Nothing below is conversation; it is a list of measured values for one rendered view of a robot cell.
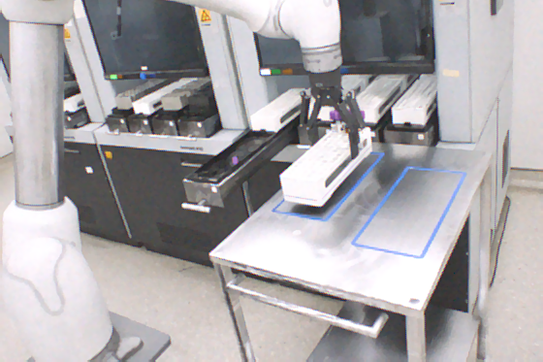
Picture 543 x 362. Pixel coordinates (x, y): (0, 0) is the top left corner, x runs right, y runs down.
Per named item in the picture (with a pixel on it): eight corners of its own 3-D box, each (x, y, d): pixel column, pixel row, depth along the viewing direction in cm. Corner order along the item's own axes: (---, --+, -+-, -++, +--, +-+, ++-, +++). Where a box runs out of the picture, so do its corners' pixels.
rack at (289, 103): (294, 103, 186) (291, 88, 184) (316, 104, 181) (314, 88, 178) (252, 134, 164) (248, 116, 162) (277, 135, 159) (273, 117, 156)
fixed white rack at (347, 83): (340, 94, 186) (338, 79, 184) (365, 94, 181) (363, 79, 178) (305, 123, 164) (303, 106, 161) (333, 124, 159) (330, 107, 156)
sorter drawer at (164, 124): (243, 83, 254) (239, 67, 250) (265, 82, 246) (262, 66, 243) (147, 139, 200) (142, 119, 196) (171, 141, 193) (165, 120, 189)
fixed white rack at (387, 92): (378, 94, 178) (376, 79, 175) (404, 95, 172) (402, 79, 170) (347, 125, 156) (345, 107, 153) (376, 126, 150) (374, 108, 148)
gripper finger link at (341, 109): (332, 90, 115) (335, 87, 114) (358, 129, 115) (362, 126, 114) (324, 96, 112) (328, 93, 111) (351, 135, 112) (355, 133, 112)
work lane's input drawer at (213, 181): (297, 115, 193) (293, 94, 189) (328, 116, 185) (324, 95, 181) (178, 209, 139) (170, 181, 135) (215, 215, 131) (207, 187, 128)
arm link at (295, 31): (353, 39, 107) (317, 36, 117) (344, -32, 101) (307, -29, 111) (315, 51, 102) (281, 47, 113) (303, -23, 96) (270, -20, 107)
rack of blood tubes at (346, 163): (339, 146, 132) (336, 125, 130) (372, 148, 127) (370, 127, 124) (283, 200, 111) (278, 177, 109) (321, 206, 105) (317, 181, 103)
